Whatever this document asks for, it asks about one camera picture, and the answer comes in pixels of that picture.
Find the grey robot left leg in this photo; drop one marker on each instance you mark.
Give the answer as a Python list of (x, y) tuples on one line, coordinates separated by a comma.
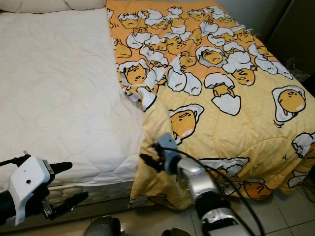
[(102, 227)]

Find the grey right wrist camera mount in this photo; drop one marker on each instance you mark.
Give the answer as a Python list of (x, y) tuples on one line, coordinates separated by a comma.
[(170, 150)]

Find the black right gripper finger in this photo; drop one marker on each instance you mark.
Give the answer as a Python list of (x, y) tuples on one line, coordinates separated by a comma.
[(147, 162)]

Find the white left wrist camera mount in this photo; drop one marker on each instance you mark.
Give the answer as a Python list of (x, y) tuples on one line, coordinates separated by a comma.
[(29, 184)]

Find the white quilted mattress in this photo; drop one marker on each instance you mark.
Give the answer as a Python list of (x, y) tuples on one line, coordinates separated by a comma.
[(59, 93)]

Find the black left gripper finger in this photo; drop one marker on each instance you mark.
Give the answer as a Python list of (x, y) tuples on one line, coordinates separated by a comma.
[(71, 204), (63, 167)]

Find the grey robot leg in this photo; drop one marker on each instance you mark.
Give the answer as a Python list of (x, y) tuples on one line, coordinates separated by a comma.
[(102, 227), (176, 232)]

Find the grey robot right leg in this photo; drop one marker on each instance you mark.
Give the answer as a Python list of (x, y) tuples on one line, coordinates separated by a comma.
[(176, 232)]

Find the cream pillow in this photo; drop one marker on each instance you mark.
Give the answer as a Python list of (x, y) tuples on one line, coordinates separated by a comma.
[(32, 4), (86, 3)]

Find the yellow cartoon egg blanket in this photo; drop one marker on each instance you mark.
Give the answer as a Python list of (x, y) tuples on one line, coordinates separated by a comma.
[(216, 98)]

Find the dark cabinet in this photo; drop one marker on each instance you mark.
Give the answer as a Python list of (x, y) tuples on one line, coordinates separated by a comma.
[(293, 29)]

